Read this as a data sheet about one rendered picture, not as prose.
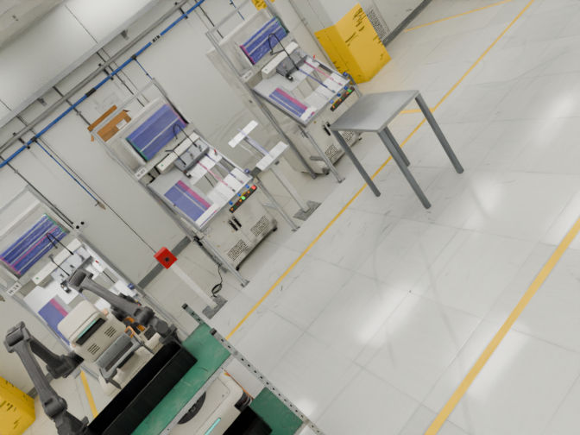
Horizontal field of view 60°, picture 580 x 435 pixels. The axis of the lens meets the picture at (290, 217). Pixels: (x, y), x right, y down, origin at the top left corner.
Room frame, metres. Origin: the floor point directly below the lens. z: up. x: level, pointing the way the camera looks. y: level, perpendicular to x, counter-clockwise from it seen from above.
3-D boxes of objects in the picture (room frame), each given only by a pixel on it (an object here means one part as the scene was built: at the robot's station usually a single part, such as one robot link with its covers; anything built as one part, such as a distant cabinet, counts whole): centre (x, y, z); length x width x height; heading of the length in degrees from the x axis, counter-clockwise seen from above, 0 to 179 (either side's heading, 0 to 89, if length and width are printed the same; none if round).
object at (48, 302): (4.30, 1.87, 0.66); 1.01 x 0.73 x 1.31; 18
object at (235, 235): (4.91, 0.56, 0.31); 0.70 x 0.65 x 0.62; 108
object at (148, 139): (4.81, 0.47, 1.52); 0.51 x 0.13 x 0.27; 108
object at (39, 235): (4.49, 1.95, 0.95); 1.35 x 0.82 x 1.90; 18
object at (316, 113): (5.18, -0.89, 0.65); 1.01 x 0.73 x 1.29; 18
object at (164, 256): (4.25, 1.11, 0.39); 0.24 x 0.24 x 0.78; 18
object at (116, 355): (2.55, 1.24, 0.99); 0.28 x 0.16 x 0.22; 108
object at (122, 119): (5.06, 0.66, 1.82); 0.68 x 0.30 x 0.20; 108
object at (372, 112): (3.64, -1.02, 0.40); 0.70 x 0.45 x 0.80; 13
